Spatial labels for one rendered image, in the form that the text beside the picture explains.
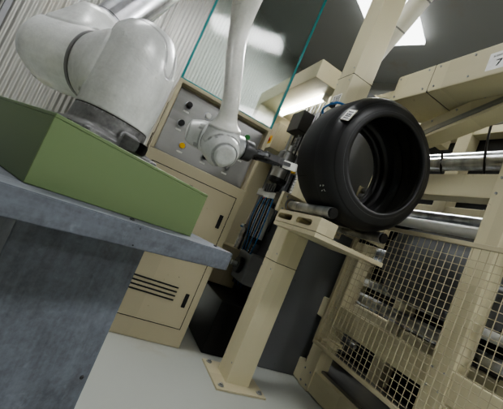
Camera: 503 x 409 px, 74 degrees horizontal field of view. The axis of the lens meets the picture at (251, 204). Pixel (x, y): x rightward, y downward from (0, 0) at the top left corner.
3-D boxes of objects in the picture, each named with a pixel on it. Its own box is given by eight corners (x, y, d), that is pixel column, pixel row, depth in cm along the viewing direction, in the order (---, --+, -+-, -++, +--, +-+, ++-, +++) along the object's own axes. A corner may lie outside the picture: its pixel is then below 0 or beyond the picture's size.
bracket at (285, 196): (273, 209, 161) (281, 191, 162) (336, 238, 176) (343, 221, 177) (277, 210, 158) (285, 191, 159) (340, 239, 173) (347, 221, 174)
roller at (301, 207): (294, 200, 162) (294, 208, 163) (285, 201, 161) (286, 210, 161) (337, 206, 130) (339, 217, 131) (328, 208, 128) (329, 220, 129)
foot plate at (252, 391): (201, 359, 175) (203, 355, 175) (245, 370, 185) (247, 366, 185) (216, 389, 150) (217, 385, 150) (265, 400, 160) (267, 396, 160)
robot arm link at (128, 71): (116, 114, 61) (169, 10, 63) (48, 86, 67) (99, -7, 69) (161, 146, 77) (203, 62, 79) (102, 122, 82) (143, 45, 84)
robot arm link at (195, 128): (219, 153, 128) (226, 163, 116) (179, 140, 122) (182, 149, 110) (230, 127, 125) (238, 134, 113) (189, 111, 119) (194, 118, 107)
